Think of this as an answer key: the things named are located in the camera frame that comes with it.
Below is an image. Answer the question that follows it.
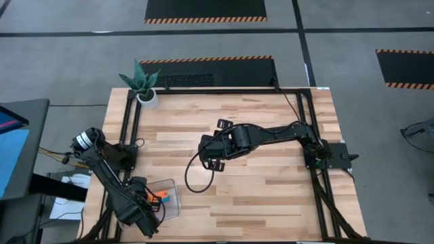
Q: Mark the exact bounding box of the yellow cable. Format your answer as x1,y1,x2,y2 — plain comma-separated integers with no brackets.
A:
37,146,91,169

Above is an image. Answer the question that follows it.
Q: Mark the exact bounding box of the potted plant in white pot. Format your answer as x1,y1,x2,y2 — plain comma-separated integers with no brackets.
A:
118,59,161,110

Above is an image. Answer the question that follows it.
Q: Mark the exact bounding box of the grey monitor with blue screen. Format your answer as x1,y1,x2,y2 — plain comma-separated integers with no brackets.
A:
0,98,51,201

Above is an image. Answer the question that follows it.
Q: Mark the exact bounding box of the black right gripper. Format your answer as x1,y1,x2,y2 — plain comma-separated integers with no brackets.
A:
197,118,238,173

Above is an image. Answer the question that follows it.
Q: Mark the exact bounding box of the clear plastic basket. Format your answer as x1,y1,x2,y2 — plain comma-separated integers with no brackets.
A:
117,178,180,228

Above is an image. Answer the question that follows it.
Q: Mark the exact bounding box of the black power cable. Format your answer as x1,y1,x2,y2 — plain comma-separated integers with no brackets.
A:
271,77,302,123

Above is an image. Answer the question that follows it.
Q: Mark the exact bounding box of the black monitor stand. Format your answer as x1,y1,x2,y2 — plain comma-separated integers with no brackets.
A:
0,172,88,244

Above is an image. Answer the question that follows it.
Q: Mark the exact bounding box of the orange measuring cup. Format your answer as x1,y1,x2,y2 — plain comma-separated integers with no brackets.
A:
147,189,170,203

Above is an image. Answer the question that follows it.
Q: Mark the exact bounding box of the black hazard-striped floor mat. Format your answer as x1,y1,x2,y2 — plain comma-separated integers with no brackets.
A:
375,49,434,91
144,0,268,24
139,55,279,88

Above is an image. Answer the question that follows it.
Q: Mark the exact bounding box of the white paper sheet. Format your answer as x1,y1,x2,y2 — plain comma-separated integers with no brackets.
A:
50,173,92,221

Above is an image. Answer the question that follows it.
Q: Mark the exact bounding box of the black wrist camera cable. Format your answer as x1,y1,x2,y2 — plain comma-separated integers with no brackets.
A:
184,148,216,194

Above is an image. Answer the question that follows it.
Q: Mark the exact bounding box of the black metal table frame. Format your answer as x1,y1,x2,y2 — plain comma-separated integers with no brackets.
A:
79,87,366,242

